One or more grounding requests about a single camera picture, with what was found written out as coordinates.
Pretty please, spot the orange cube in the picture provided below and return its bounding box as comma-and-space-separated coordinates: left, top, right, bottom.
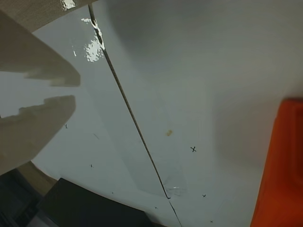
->
250, 97, 303, 227

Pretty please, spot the white paper sheet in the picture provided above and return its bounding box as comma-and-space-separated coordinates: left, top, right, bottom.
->
89, 0, 303, 227
0, 4, 182, 227

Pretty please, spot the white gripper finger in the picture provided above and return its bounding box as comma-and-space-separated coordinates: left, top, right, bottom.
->
0, 95, 76, 176
0, 9, 81, 87

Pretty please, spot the dark brown open box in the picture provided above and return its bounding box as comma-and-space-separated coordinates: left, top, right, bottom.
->
35, 177, 155, 227

